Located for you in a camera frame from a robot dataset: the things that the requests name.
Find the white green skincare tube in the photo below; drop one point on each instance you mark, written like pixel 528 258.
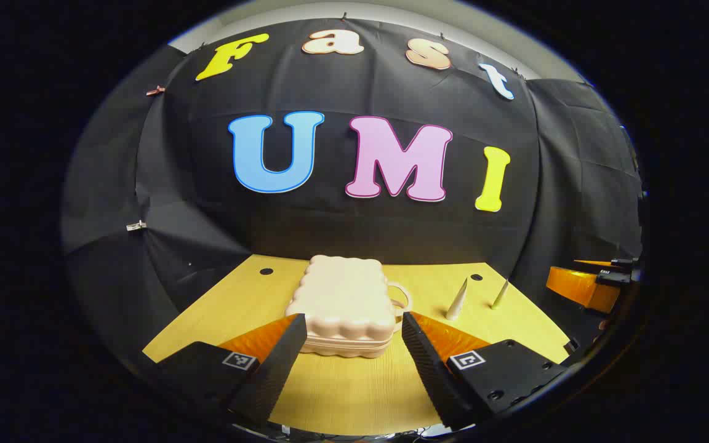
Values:
pixel 456 304

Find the silver clip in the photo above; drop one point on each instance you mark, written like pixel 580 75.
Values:
pixel 136 226

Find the red clip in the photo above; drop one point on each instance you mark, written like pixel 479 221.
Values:
pixel 155 91

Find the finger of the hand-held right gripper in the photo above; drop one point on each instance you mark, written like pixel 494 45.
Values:
pixel 614 278
pixel 576 286

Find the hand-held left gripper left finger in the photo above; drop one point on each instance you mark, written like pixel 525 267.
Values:
pixel 271 369

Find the beige scalloped suitcase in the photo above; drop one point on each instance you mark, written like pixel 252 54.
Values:
pixel 342 295

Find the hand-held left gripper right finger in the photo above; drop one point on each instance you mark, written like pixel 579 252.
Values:
pixel 431 369

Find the black backdrop cloth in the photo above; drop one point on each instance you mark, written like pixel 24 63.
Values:
pixel 330 227

